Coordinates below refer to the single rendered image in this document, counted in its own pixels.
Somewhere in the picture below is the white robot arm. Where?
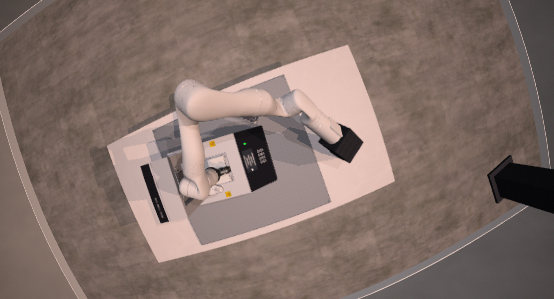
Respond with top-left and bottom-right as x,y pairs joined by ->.
174,79 -> 343,200

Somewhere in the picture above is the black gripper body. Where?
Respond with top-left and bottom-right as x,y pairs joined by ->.
209,167 -> 223,181

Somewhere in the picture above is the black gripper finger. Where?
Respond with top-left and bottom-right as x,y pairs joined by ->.
217,166 -> 231,175

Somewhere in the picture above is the dark grey benchtop machine with lid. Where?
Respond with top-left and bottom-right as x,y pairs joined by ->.
136,126 -> 277,225

